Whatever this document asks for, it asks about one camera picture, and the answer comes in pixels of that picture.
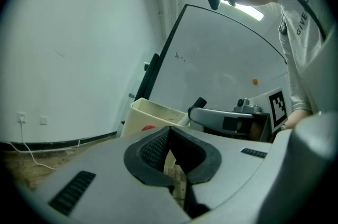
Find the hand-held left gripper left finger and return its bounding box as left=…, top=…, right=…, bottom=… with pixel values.
left=33, top=125, right=195, bottom=224

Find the black shoulder strap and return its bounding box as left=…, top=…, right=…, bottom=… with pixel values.
left=271, top=0, right=328, bottom=41

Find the person's grey shirt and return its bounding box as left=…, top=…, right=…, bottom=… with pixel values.
left=274, top=0, right=338, bottom=115

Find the large black-framed whiteboard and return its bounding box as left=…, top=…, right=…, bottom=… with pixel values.
left=134, top=4, right=290, bottom=136

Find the white plastic holder bin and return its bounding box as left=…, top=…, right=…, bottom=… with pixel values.
left=120, top=97, right=191, bottom=139

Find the white power cable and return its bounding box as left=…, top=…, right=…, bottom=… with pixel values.
left=20, top=116, right=58, bottom=171

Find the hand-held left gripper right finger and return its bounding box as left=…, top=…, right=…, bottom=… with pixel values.
left=168, top=125, right=274, bottom=220

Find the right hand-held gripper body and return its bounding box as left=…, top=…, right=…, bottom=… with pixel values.
left=232, top=87, right=288, bottom=143

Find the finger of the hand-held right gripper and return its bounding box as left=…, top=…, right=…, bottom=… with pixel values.
left=187, top=107, right=254, bottom=134

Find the long ceiling light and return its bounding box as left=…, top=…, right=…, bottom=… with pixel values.
left=219, top=0, right=265, bottom=22

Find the person's right forearm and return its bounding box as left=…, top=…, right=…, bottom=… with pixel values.
left=286, top=108, right=314, bottom=130

